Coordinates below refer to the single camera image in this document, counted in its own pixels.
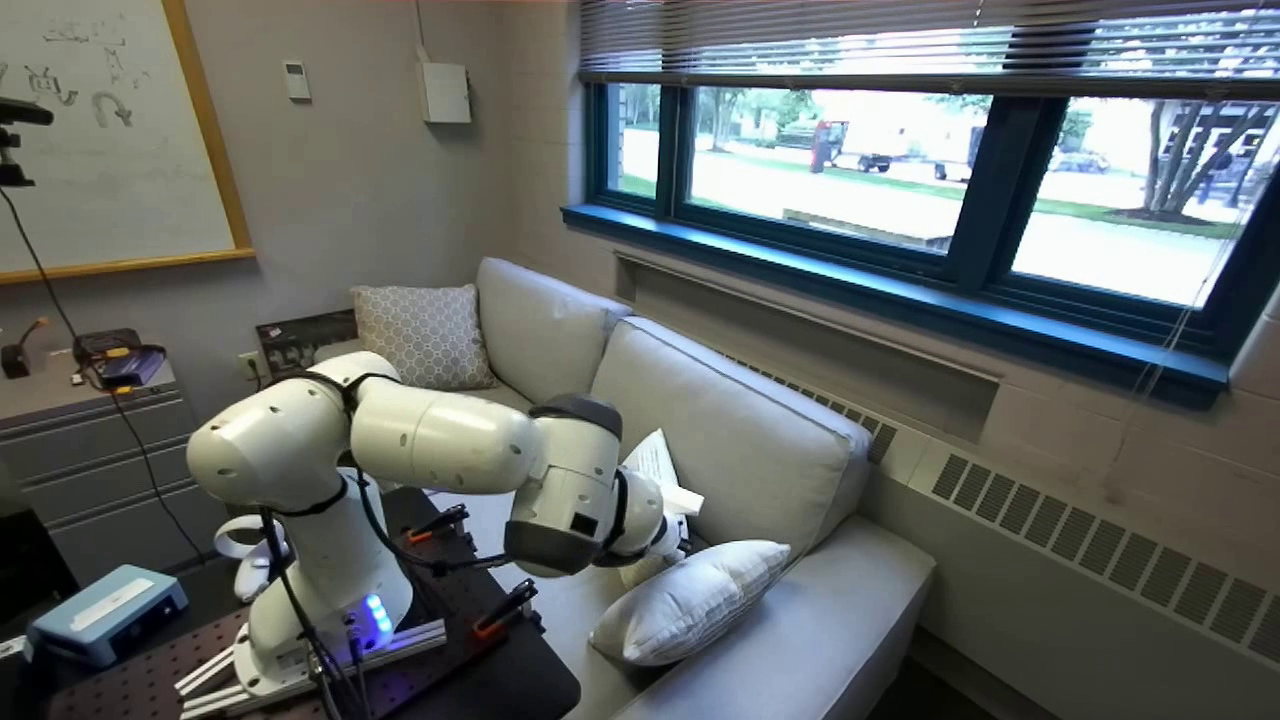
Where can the cream striped pillow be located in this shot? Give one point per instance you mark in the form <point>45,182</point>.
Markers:
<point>695,600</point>
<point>663,474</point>

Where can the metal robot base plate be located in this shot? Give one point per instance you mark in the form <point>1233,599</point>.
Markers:
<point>401,644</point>

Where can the wood frame whiteboard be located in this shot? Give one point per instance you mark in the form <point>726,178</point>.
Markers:
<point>95,120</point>

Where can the black camera on tripod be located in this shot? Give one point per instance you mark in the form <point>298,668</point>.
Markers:
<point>22,114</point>

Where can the black orange device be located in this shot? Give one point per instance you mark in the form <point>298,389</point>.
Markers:
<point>124,361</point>

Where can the grey filing cabinet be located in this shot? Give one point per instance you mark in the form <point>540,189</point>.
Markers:
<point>106,466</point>

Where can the red black clamp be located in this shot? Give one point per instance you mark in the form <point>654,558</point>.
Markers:
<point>506,604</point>
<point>434,527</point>

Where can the white VR controller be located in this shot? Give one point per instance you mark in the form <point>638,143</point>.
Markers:
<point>240,545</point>

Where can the beige wall radiator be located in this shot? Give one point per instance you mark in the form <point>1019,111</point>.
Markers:
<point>1092,545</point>

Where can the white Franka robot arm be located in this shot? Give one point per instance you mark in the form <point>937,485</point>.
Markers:
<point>425,447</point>

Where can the blue plastic box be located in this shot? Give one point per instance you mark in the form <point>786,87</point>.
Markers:
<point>106,615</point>

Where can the white wall thermostat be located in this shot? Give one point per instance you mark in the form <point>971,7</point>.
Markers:
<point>298,80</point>

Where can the grey lattice pattern pillow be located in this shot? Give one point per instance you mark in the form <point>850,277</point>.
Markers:
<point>425,335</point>

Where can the wide teal frame window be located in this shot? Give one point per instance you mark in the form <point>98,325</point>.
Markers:
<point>985,174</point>

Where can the black rectangular case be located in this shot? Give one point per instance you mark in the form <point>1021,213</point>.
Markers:
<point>305,343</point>

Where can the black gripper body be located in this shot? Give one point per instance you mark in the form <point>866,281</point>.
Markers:
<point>654,527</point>

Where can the window blinds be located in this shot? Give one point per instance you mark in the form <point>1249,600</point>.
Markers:
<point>866,40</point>

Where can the white wall junction box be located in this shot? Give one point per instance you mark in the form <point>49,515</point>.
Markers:
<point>448,88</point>

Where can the black robot table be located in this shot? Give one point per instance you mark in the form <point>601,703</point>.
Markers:
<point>454,655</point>

